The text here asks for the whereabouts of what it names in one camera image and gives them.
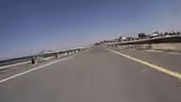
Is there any grey asphalt road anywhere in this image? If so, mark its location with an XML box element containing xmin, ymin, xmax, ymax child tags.
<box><xmin>0</xmin><ymin>34</ymin><xmax>181</xmax><ymax>102</ymax></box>

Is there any row of buildings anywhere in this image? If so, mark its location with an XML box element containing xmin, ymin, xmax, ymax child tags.
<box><xmin>93</xmin><ymin>26</ymin><xmax>181</xmax><ymax>48</ymax></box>

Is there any white painted line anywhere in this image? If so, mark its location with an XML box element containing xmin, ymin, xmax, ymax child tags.
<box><xmin>0</xmin><ymin>50</ymin><xmax>90</xmax><ymax>88</ymax></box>

